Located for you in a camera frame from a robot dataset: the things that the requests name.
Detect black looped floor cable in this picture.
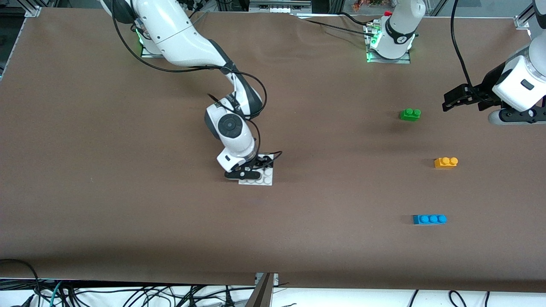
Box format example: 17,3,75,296
0,259,41,307

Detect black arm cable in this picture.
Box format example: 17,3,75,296
451,0,474,90
112,0,283,169

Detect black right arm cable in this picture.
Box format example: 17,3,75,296
112,0,283,169

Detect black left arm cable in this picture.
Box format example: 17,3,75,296
451,0,474,90

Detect aluminium frame profile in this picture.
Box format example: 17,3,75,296
514,13,536,30
17,0,58,17

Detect blue three-stud block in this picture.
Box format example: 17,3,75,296
412,214,447,226

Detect tangled black floor cables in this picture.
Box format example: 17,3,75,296
64,284,256,307

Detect teal floor cable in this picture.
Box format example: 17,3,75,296
48,281,64,307

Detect aluminium table leg profile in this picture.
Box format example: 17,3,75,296
245,273,279,307

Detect orange background clutter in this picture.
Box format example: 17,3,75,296
352,0,384,11

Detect grey metal frame piece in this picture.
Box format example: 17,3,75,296
249,0,313,14

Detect brown table cover sheet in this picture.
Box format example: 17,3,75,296
0,8,546,294

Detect black cable on table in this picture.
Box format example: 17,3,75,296
294,17,374,35

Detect white studded base plate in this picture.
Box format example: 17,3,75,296
238,164,273,186

